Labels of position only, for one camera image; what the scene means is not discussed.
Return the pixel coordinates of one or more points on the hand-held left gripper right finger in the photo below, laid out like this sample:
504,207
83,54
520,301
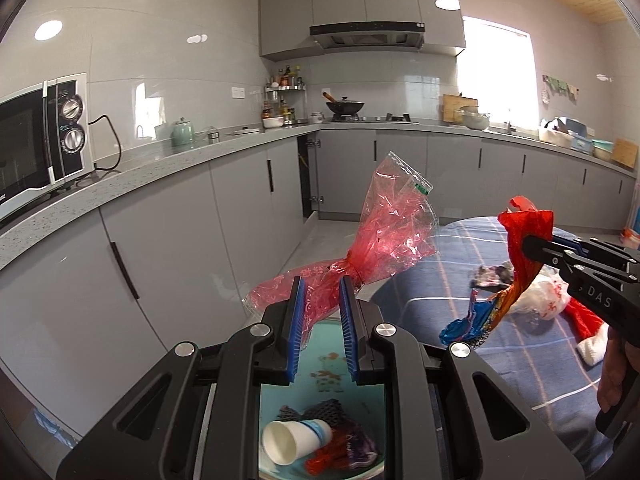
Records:
350,330

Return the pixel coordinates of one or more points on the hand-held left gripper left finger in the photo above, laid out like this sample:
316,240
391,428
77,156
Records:
295,330

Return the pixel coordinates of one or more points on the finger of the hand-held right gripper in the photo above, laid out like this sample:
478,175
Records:
545,250
577,246

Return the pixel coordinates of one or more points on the red plastic bag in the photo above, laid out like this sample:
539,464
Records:
525,225

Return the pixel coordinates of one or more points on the teal metal bin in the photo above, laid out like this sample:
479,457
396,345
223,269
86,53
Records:
325,360

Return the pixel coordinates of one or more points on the white red-printed plastic bag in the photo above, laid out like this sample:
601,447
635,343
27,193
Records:
542,300

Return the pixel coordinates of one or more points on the silver foil wrapper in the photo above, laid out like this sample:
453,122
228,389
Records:
492,275

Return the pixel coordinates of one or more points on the black foam fruit net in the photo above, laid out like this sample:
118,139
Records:
325,410

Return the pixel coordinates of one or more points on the blue foil wrapper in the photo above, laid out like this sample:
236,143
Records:
457,332

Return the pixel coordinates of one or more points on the pink transparent plastic bag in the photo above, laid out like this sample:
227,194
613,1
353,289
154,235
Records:
395,230

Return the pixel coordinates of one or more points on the purple snack wrapper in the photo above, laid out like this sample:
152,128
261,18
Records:
357,442

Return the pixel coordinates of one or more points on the white blue paper cup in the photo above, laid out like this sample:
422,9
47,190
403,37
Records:
285,442

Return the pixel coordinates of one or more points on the person's right hand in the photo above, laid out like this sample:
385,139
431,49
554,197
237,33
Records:
611,370

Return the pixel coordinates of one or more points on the teal plastic bowl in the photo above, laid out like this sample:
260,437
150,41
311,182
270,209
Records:
602,150

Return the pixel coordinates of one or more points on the dish tubs on counter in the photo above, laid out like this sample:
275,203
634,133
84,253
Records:
582,144

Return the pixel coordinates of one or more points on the brown wooden board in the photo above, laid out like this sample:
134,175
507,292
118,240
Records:
625,152

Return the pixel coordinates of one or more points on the white basin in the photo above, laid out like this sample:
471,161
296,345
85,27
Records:
552,137

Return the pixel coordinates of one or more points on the blue plaid tablecloth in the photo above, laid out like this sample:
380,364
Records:
525,370

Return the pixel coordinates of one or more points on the metal faucet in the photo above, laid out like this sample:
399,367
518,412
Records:
510,128

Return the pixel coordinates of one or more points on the grey lower kitchen cabinets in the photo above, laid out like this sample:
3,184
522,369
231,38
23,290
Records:
200,220

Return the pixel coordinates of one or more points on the grey cooking pot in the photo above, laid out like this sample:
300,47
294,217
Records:
475,120

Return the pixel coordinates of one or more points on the wooden cutting board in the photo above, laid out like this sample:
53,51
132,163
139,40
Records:
450,107

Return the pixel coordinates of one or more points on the bright window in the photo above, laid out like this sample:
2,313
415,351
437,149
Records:
500,70

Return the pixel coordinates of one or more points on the gas stove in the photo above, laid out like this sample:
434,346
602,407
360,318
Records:
395,118

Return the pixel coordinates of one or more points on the white bowl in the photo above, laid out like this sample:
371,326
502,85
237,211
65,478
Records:
273,122

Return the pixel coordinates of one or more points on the small metal cup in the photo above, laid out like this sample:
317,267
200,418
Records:
213,136

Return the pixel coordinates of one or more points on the small white jar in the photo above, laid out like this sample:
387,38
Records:
316,117

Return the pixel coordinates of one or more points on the black wok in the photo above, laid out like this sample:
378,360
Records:
345,107

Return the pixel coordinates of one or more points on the green ceramic teapot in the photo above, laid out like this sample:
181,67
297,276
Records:
183,135

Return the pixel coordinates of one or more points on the metal spice rack with bottles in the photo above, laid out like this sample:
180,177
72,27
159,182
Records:
285,87

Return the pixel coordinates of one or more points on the black range hood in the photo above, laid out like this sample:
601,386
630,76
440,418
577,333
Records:
365,30

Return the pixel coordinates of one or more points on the silver black microwave oven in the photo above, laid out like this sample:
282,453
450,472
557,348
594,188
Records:
30,150

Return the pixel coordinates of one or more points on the wall hook rail with cloths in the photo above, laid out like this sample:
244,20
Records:
560,85

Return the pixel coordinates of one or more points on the white wall socket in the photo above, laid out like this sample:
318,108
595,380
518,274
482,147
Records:
238,92

